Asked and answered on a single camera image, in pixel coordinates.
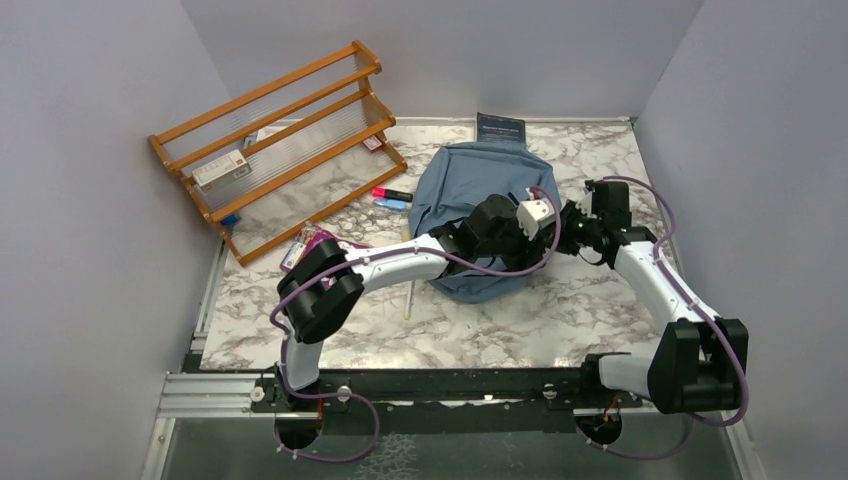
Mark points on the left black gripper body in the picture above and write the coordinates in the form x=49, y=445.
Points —
x=517, y=250

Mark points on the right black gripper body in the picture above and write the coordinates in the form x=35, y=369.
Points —
x=575, y=229

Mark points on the blue backpack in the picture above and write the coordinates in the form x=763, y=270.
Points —
x=460, y=177

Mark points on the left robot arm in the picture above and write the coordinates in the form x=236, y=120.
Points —
x=500, y=239

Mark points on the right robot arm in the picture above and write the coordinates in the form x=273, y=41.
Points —
x=699, y=364

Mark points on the yellow capped pen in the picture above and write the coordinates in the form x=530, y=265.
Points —
x=409, y=300

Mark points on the dark blue book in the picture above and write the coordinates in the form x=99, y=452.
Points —
x=499, y=129

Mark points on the blue highlighter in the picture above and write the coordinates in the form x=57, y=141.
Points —
x=391, y=204

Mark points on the pink black highlighter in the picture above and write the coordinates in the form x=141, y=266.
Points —
x=390, y=194

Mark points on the small red white box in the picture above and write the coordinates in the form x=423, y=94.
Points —
x=373, y=143

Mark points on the purple stationery package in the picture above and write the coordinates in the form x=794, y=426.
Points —
x=306, y=239

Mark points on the wooden shelf rack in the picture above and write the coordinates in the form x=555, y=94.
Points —
x=302, y=136

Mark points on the white box on shelf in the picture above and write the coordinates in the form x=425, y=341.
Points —
x=222, y=171

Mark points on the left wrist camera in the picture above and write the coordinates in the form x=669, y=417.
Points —
x=535, y=214

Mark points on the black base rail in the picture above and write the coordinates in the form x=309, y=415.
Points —
x=369, y=402

